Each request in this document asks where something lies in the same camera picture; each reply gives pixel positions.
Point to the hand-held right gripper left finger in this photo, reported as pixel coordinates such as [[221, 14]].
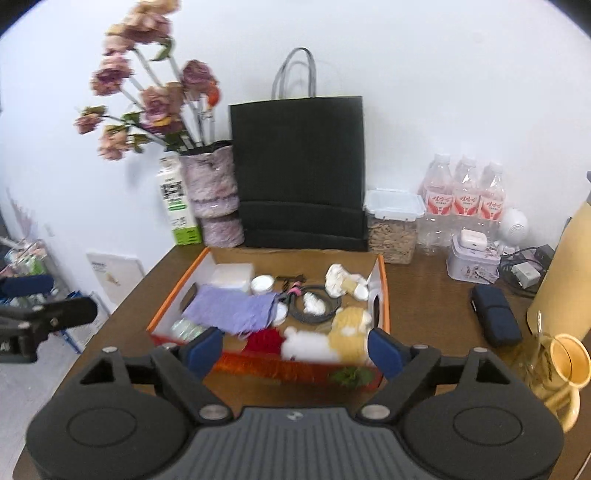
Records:
[[205, 353]]

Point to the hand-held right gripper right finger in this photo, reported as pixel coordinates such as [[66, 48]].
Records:
[[385, 353]]

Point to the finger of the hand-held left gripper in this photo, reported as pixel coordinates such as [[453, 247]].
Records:
[[74, 311], [27, 285]]

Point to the iridescent wrapper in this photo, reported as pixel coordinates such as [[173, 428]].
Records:
[[187, 330]]

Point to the purple cloth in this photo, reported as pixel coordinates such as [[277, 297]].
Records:
[[231, 309]]

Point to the red fuzzy ball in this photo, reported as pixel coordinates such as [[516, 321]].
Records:
[[263, 342]]

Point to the white yellow plush toy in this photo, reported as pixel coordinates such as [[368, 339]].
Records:
[[323, 341]]

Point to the red cardboard box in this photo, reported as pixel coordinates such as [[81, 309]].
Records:
[[277, 369]]

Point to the clear container of oats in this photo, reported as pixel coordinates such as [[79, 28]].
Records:
[[392, 230]]

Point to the white board with sticker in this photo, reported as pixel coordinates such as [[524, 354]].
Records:
[[113, 281]]

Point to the small white disc lid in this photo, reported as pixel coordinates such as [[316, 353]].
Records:
[[280, 314]]

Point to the small crumpled white tissue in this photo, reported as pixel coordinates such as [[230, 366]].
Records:
[[312, 304]]

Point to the large white disc lid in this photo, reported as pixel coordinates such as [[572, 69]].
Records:
[[263, 285]]

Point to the white printed tin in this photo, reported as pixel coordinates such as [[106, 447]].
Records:
[[471, 265]]

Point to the white earbuds case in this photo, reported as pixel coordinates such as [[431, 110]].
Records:
[[472, 240]]

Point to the white green milk carton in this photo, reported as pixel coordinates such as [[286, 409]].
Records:
[[178, 207]]

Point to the clear glass cup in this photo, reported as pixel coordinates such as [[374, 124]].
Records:
[[535, 364]]

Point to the white charger adapter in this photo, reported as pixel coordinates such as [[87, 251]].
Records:
[[527, 275]]

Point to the clear water bottle red label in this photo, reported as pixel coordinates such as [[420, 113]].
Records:
[[465, 198], [436, 198], [491, 201]]

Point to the purple mottled vase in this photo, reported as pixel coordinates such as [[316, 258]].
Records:
[[212, 184]]

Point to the white round speaker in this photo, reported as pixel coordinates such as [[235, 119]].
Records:
[[513, 228]]

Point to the yellow cup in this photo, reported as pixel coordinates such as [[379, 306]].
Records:
[[572, 369]]

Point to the yellow thermos jug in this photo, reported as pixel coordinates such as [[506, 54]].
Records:
[[568, 277]]

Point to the black paper bag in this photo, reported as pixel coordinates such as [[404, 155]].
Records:
[[300, 161]]

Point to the dried pink rose bouquet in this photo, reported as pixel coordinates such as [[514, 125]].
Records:
[[157, 99]]

